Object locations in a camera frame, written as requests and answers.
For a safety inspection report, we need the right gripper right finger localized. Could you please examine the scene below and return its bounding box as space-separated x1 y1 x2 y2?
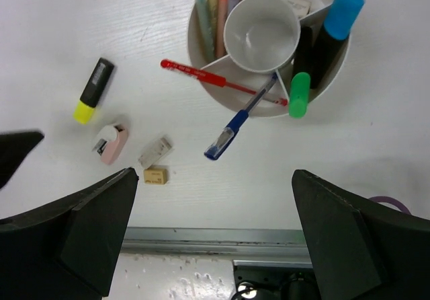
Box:
292 170 429 299

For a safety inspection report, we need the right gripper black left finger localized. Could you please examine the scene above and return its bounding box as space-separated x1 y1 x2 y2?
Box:
1 167 138 299

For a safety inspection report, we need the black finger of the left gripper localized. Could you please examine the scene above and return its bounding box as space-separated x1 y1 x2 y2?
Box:
0 130 44 188

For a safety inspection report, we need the yellow cap black highlighter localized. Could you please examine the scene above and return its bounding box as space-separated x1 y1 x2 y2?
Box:
73 58 115 124

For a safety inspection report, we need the small wooden sharpener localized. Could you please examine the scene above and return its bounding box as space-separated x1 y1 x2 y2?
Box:
143 167 168 185

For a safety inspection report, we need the grey eraser block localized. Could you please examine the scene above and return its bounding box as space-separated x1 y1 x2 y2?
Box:
138 137 172 170

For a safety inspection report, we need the blue pen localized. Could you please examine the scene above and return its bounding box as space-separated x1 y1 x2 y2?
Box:
204 73 277 161

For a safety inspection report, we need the green cap black highlighter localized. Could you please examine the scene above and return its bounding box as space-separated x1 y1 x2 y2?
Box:
289 26 313 118

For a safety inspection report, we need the red pen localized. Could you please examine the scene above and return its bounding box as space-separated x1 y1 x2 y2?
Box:
160 56 288 106

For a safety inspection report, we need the blue cap black highlighter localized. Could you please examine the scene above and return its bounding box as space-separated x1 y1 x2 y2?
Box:
310 0 366 89

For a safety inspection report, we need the pink pen tube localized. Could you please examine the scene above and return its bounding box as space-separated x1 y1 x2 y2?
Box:
216 0 228 59

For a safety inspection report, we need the yellow pen tube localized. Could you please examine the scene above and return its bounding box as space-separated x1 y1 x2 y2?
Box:
206 0 218 61

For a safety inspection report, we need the pink white stapler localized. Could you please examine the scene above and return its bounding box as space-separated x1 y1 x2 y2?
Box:
92 123 128 165

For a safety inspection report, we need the white divided round container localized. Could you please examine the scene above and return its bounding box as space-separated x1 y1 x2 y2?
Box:
187 0 350 118

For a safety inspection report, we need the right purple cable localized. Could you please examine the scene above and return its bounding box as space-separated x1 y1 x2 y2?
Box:
368 195 413 215

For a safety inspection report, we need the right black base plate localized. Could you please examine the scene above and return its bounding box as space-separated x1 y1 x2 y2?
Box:
231 260 321 300

